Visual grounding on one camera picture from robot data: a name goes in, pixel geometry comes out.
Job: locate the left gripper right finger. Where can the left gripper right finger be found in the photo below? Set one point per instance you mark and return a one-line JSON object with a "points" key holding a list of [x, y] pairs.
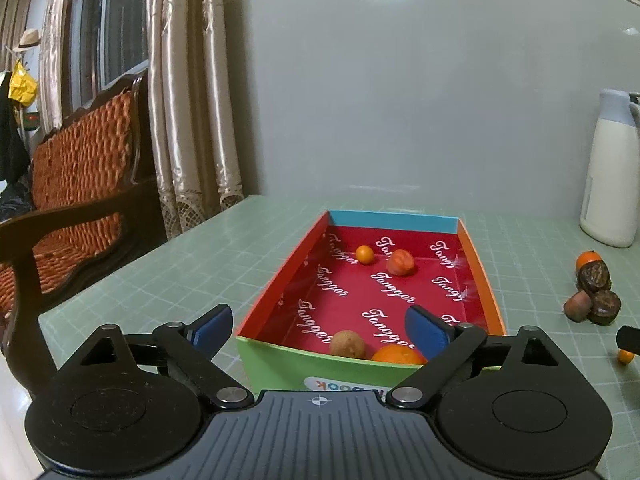
{"points": [[446, 348]]}

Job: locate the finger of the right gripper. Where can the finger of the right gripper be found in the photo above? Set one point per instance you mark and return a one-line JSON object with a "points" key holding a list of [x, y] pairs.
{"points": [[628, 339]]}

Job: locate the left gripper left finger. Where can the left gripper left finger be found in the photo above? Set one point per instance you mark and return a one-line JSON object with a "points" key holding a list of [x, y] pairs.
{"points": [[189, 350]]}

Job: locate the small kumquat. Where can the small kumquat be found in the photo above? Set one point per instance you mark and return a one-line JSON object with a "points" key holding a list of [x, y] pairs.
{"points": [[625, 357], [365, 255]]}

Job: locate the dark mangosteen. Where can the dark mangosteen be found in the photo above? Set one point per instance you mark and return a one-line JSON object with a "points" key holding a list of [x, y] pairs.
{"points": [[593, 277], [605, 306]]}

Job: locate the large front orange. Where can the large front orange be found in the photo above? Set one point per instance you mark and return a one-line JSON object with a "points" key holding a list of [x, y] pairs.
{"points": [[397, 354]]}

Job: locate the dark red round fruit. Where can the dark red round fruit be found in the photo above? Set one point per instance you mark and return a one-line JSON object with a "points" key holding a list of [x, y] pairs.
{"points": [[578, 307]]}

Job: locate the red strawberry-like fruit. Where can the red strawberry-like fruit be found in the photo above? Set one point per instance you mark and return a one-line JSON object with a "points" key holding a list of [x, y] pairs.
{"points": [[400, 263]]}

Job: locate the brown kiwi fruit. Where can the brown kiwi fruit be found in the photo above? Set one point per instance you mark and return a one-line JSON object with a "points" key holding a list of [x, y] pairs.
{"points": [[347, 344]]}

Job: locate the green grid table mat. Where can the green grid table mat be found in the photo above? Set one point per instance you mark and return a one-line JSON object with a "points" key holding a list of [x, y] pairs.
{"points": [[530, 264]]}

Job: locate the colourful cardboard box tray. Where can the colourful cardboard box tray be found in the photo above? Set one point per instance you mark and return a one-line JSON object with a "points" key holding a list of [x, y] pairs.
{"points": [[321, 289]]}

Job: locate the white thermos jug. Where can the white thermos jug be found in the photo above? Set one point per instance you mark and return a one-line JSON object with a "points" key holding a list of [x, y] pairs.
{"points": [[610, 208]]}

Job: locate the wooden sofa orange cushions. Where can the wooden sofa orange cushions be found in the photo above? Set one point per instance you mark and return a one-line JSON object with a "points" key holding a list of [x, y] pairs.
{"points": [[97, 208]]}

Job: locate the beige satin curtain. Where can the beige satin curtain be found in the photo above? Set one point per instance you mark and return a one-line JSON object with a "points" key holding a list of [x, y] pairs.
{"points": [[196, 163]]}

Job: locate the dark hanging jacket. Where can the dark hanging jacket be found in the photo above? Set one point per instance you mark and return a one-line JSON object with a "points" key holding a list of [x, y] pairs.
{"points": [[14, 161]]}

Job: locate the yellow bag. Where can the yellow bag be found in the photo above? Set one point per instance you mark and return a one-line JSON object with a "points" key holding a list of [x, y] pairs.
{"points": [[23, 88]]}

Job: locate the straw hat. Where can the straw hat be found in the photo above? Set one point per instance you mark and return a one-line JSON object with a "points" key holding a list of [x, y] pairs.
{"points": [[30, 39]]}

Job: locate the window with dark frame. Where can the window with dark frame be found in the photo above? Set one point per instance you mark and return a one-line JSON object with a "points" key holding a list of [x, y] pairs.
{"points": [[107, 40]]}

